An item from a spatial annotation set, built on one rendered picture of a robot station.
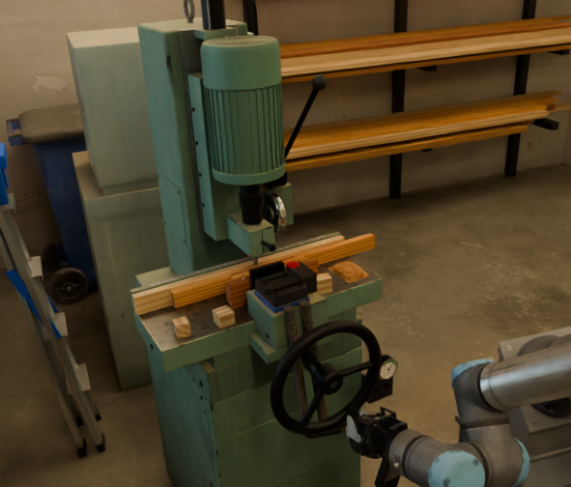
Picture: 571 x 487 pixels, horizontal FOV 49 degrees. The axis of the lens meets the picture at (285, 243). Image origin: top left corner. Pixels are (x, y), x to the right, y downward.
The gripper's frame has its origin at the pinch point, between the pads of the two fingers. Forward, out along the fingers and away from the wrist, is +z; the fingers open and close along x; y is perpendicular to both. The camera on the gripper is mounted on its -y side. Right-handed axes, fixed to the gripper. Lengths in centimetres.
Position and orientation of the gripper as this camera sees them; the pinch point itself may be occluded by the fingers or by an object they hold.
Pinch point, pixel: (352, 431)
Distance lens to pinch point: 149.7
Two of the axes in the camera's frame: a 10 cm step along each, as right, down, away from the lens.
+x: -8.7, 2.4, -4.3
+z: -4.5, -0.3, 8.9
